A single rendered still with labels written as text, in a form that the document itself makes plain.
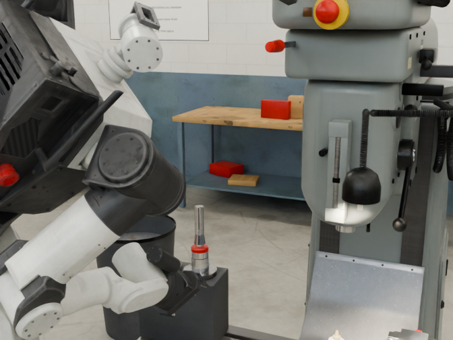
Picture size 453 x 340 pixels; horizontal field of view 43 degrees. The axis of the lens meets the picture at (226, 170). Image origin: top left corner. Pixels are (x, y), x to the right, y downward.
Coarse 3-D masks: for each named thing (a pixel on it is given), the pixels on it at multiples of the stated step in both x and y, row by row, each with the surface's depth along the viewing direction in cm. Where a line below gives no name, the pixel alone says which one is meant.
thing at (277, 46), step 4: (272, 40) 104; (276, 40) 105; (280, 40) 106; (268, 44) 102; (272, 44) 102; (276, 44) 103; (280, 44) 105; (284, 44) 109; (288, 44) 110; (292, 44) 113; (268, 48) 103; (272, 48) 102; (276, 48) 103; (280, 48) 105; (284, 48) 110; (268, 52) 103; (272, 52) 103; (276, 52) 105
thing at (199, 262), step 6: (192, 252) 152; (192, 258) 153; (198, 258) 151; (204, 258) 152; (192, 264) 153; (198, 264) 152; (204, 264) 152; (192, 270) 153; (198, 270) 152; (204, 270) 153
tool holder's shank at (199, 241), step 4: (196, 208) 149; (200, 208) 149; (196, 212) 150; (200, 212) 150; (196, 216) 150; (200, 216) 150; (196, 220) 150; (200, 220) 150; (196, 224) 150; (200, 224) 150; (196, 228) 151; (200, 228) 151; (196, 232) 151; (200, 232) 151; (196, 236) 151; (200, 236) 151; (204, 236) 152; (196, 240) 151; (200, 240) 151; (204, 240) 152; (196, 244) 151; (200, 244) 151
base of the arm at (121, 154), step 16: (112, 128) 89; (128, 128) 88; (112, 144) 87; (128, 144) 86; (144, 144) 85; (96, 160) 87; (112, 160) 86; (128, 160) 85; (144, 160) 84; (96, 176) 86; (112, 176) 85; (128, 176) 84; (144, 176) 84; (176, 208) 96
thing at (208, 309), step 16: (208, 272) 153; (224, 272) 156; (208, 288) 148; (224, 288) 157; (192, 304) 151; (208, 304) 149; (224, 304) 158; (144, 320) 158; (160, 320) 156; (176, 320) 154; (192, 320) 152; (208, 320) 151; (224, 320) 159; (144, 336) 159; (160, 336) 157; (176, 336) 155; (192, 336) 153; (208, 336) 152
